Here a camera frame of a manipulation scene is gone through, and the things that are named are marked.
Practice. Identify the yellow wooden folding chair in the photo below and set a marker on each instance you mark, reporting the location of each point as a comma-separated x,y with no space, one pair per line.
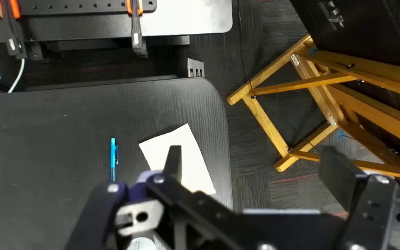
327,75

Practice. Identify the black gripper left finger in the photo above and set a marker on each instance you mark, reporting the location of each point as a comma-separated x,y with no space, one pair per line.
181,204

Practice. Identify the orange handled clamp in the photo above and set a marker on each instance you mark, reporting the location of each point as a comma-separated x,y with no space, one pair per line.
135,9
10,13

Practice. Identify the white paper sheet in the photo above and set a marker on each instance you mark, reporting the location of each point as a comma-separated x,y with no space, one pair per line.
192,169

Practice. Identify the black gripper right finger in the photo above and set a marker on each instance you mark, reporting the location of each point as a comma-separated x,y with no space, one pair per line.
369,198

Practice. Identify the grey perforated mounting plate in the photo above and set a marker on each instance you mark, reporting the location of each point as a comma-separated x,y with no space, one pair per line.
84,19

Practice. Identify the blue pen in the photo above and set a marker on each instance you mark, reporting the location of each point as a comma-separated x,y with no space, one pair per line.
113,158

